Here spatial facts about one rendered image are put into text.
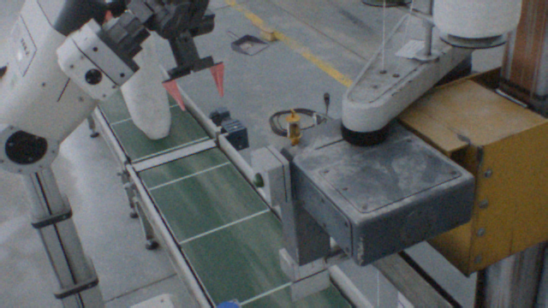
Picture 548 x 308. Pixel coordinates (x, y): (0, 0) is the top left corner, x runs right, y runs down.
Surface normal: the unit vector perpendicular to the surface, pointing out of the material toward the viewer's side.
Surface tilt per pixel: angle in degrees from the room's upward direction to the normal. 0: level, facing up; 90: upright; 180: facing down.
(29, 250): 0
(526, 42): 90
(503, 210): 90
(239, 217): 0
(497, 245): 90
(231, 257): 0
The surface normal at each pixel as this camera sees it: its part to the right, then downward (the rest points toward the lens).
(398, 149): -0.09, -0.84
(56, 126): 0.08, 0.84
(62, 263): 0.43, 0.45
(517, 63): -0.89, 0.31
